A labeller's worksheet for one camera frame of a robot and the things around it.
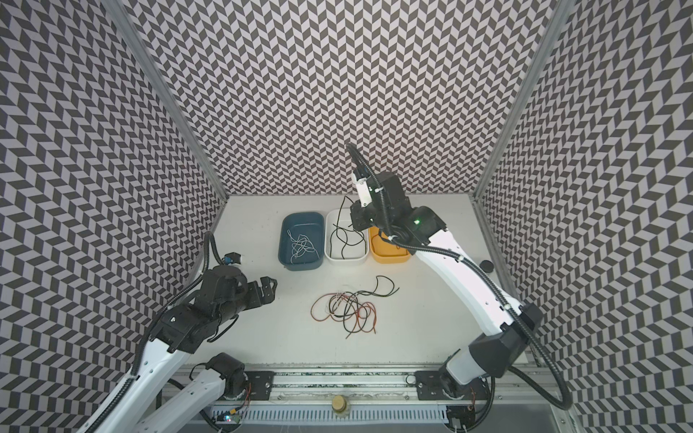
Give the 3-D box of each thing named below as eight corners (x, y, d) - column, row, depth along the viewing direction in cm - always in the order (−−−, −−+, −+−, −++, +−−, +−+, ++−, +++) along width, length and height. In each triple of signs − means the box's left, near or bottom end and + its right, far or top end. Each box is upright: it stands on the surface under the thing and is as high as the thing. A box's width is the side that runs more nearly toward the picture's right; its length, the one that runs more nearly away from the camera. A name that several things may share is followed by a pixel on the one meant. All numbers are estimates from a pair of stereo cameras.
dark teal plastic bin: (276, 271, 98) (270, 261, 92) (287, 220, 113) (283, 209, 107) (322, 271, 98) (319, 261, 92) (327, 220, 113) (325, 209, 107)
